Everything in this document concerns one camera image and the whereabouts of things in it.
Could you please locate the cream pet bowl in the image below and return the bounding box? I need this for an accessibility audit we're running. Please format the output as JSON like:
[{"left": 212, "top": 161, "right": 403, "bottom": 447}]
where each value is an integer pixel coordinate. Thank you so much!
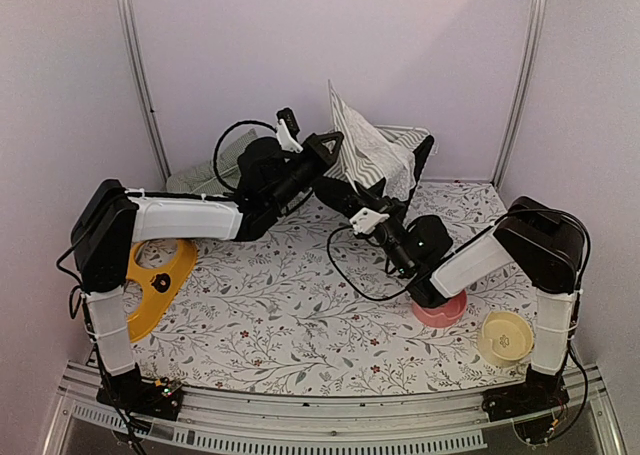
[{"left": 477, "top": 311, "right": 534, "bottom": 368}]

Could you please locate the aluminium corner post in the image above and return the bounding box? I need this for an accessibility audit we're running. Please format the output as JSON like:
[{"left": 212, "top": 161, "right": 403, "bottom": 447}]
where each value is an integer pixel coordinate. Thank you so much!
[
  {"left": 491, "top": 0, "right": 547, "bottom": 190},
  {"left": 116, "top": 0, "right": 171, "bottom": 182}
]

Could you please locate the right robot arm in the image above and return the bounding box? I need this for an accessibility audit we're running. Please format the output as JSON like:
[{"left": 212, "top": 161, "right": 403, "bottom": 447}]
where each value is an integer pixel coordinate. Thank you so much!
[{"left": 350, "top": 186, "right": 591, "bottom": 411}]

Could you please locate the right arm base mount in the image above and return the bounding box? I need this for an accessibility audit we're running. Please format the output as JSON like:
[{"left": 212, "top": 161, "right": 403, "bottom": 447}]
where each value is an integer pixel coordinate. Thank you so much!
[{"left": 481, "top": 366, "right": 569, "bottom": 421}]

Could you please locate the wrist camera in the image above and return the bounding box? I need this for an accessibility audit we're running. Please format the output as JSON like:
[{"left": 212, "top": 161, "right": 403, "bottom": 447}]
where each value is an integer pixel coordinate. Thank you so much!
[
  {"left": 349, "top": 208, "right": 389, "bottom": 235},
  {"left": 276, "top": 107, "right": 303, "bottom": 153}
]

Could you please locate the front aluminium rail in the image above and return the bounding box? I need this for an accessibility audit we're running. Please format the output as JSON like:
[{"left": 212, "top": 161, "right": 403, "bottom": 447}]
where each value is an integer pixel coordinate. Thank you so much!
[{"left": 42, "top": 364, "right": 626, "bottom": 455}]

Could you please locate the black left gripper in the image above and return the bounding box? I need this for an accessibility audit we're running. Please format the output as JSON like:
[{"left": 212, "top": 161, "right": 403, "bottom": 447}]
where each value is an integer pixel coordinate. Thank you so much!
[{"left": 267, "top": 128, "right": 340, "bottom": 210}]

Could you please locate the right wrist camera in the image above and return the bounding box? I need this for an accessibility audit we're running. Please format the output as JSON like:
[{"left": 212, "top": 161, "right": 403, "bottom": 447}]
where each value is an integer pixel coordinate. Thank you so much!
[{"left": 349, "top": 208, "right": 389, "bottom": 235}]

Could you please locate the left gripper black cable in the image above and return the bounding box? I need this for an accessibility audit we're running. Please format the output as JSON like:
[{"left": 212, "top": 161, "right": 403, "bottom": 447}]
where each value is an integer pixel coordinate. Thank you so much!
[{"left": 212, "top": 119, "right": 279, "bottom": 196}]

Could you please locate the left aluminium corner post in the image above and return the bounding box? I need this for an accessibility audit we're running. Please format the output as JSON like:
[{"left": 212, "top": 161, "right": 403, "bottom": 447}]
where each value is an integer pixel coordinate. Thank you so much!
[{"left": 116, "top": 0, "right": 171, "bottom": 182}]

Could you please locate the pink pet bowl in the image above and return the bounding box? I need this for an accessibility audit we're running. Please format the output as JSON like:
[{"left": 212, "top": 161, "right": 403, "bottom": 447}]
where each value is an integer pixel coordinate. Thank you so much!
[{"left": 412, "top": 290, "right": 467, "bottom": 329}]

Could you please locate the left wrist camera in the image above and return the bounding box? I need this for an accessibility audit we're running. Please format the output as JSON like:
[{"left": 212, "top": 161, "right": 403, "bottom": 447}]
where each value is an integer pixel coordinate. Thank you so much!
[{"left": 276, "top": 107, "right": 303, "bottom": 153}]

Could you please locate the green striped pet tent fabric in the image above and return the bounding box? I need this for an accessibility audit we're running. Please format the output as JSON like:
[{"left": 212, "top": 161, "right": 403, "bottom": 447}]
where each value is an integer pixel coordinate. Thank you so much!
[{"left": 313, "top": 87, "right": 435, "bottom": 218}]

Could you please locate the green checkered cushion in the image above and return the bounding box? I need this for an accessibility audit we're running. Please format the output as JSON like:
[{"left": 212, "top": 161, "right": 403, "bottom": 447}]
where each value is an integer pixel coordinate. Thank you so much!
[{"left": 167, "top": 127, "right": 261, "bottom": 196}]

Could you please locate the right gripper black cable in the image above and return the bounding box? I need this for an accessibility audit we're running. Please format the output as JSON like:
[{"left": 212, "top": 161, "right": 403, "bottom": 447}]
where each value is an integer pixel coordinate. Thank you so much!
[{"left": 327, "top": 222, "right": 501, "bottom": 302}]

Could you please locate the right aluminium corner post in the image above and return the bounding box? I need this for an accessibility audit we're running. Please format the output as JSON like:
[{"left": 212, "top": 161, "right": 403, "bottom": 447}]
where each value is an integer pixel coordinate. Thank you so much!
[{"left": 491, "top": 0, "right": 547, "bottom": 190}]

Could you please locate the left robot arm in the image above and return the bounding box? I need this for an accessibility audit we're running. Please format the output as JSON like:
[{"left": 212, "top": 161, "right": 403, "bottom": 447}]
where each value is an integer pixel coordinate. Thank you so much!
[{"left": 66, "top": 132, "right": 343, "bottom": 409}]

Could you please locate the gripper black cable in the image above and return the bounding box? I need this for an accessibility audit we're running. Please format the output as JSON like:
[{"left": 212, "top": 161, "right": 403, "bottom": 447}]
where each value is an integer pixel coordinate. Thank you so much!
[
  {"left": 327, "top": 222, "right": 501, "bottom": 302},
  {"left": 212, "top": 119, "right": 279, "bottom": 196}
]

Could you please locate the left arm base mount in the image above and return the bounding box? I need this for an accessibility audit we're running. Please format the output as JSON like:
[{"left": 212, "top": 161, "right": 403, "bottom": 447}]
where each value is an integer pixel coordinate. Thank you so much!
[{"left": 96, "top": 365, "right": 184, "bottom": 421}]

